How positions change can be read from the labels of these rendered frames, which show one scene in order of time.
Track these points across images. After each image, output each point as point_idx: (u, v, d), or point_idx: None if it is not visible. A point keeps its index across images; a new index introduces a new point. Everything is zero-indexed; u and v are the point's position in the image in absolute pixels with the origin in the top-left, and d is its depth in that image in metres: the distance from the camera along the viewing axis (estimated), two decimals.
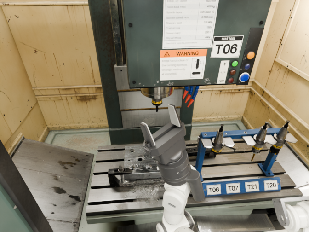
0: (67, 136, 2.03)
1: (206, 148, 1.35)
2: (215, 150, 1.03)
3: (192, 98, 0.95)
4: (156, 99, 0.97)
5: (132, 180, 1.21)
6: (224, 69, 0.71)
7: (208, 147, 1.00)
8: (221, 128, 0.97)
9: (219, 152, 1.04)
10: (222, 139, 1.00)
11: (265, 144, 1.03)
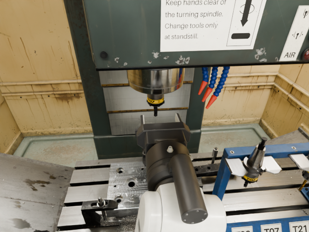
0: (45, 143, 1.64)
1: None
2: (249, 177, 0.64)
3: (215, 95, 0.57)
4: (153, 95, 0.58)
5: (120, 217, 0.82)
6: (302, 28, 0.33)
7: (239, 174, 0.61)
8: (263, 144, 0.58)
9: (255, 180, 0.65)
10: (262, 161, 0.61)
11: None
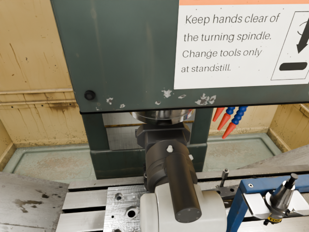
0: (39, 155, 1.54)
1: (237, 190, 0.85)
2: (272, 218, 0.54)
3: (234, 123, 0.46)
4: None
5: None
6: None
7: (261, 216, 0.51)
8: (292, 182, 0.48)
9: (279, 221, 0.54)
10: (290, 201, 0.51)
11: None
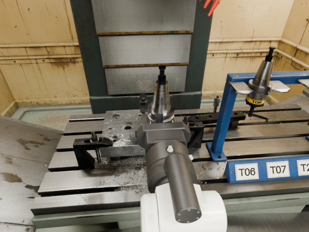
0: (41, 113, 1.59)
1: None
2: (254, 100, 0.59)
3: None
4: None
5: (115, 159, 0.77)
6: None
7: (244, 91, 0.56)
8: (271, 55, 0.53)
9: (261, 103, 0.60)
10: (270, 78, 0.56)
11: None
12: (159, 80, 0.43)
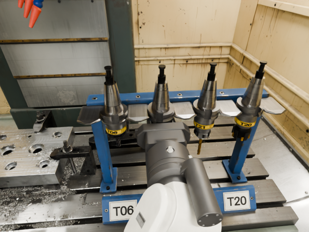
0: None
1: None
2: (108, 129, 0.48)
3: (34, 3, 0.40)
4: (158, 123, 0.48)
5: None
6: None
7: (86, 121, 0.45)
8: (108, 76, 0.42)
9: (118, 133, 0.48)
10: (117, 104, 0.45)
11: (215, 117, 0.48)
12: (159, 79, 0.43)
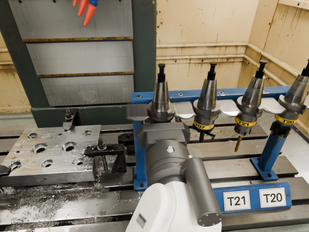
0: None
1: None
2: None
3: (90, 2, 0.41)
4: (205, 119, 0.48)
5: (20, 188, 0.66)
6: None
7: (136, 118, 0.46)
8: (161, 74, 0.43)
9: None
10: (167, 101, 0.46)
11: (260, 114, 0.49)
12: (209, 76, 0.44)
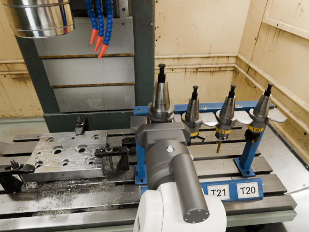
0: (6, 126, 1.63)
1: None
2: None
3: (104, 43, 0.55)
4: (190, 129, 0.62)
5: (42, 183, 0.80)
6: None
7: (137, 128, 0.60)
8: (161, 74, 0.43)
9: None
10: (167, 102, 0.46)
11: (233, 124, 0.63)
12: (192, 96, 0.58)
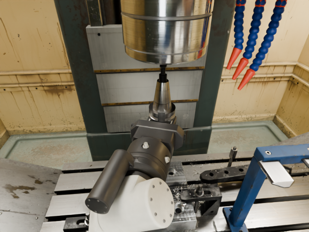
0: (34, 143, 1.46)
1: (246, 170, 0.78)
2: None
3: (253, 68, 0.38)
4: None
5: None
6: None
7: (283, 184, 0.43)
8: (162, 74, 0.43)
9: None
10: (166, 103, 0.45)
11: None
12: None
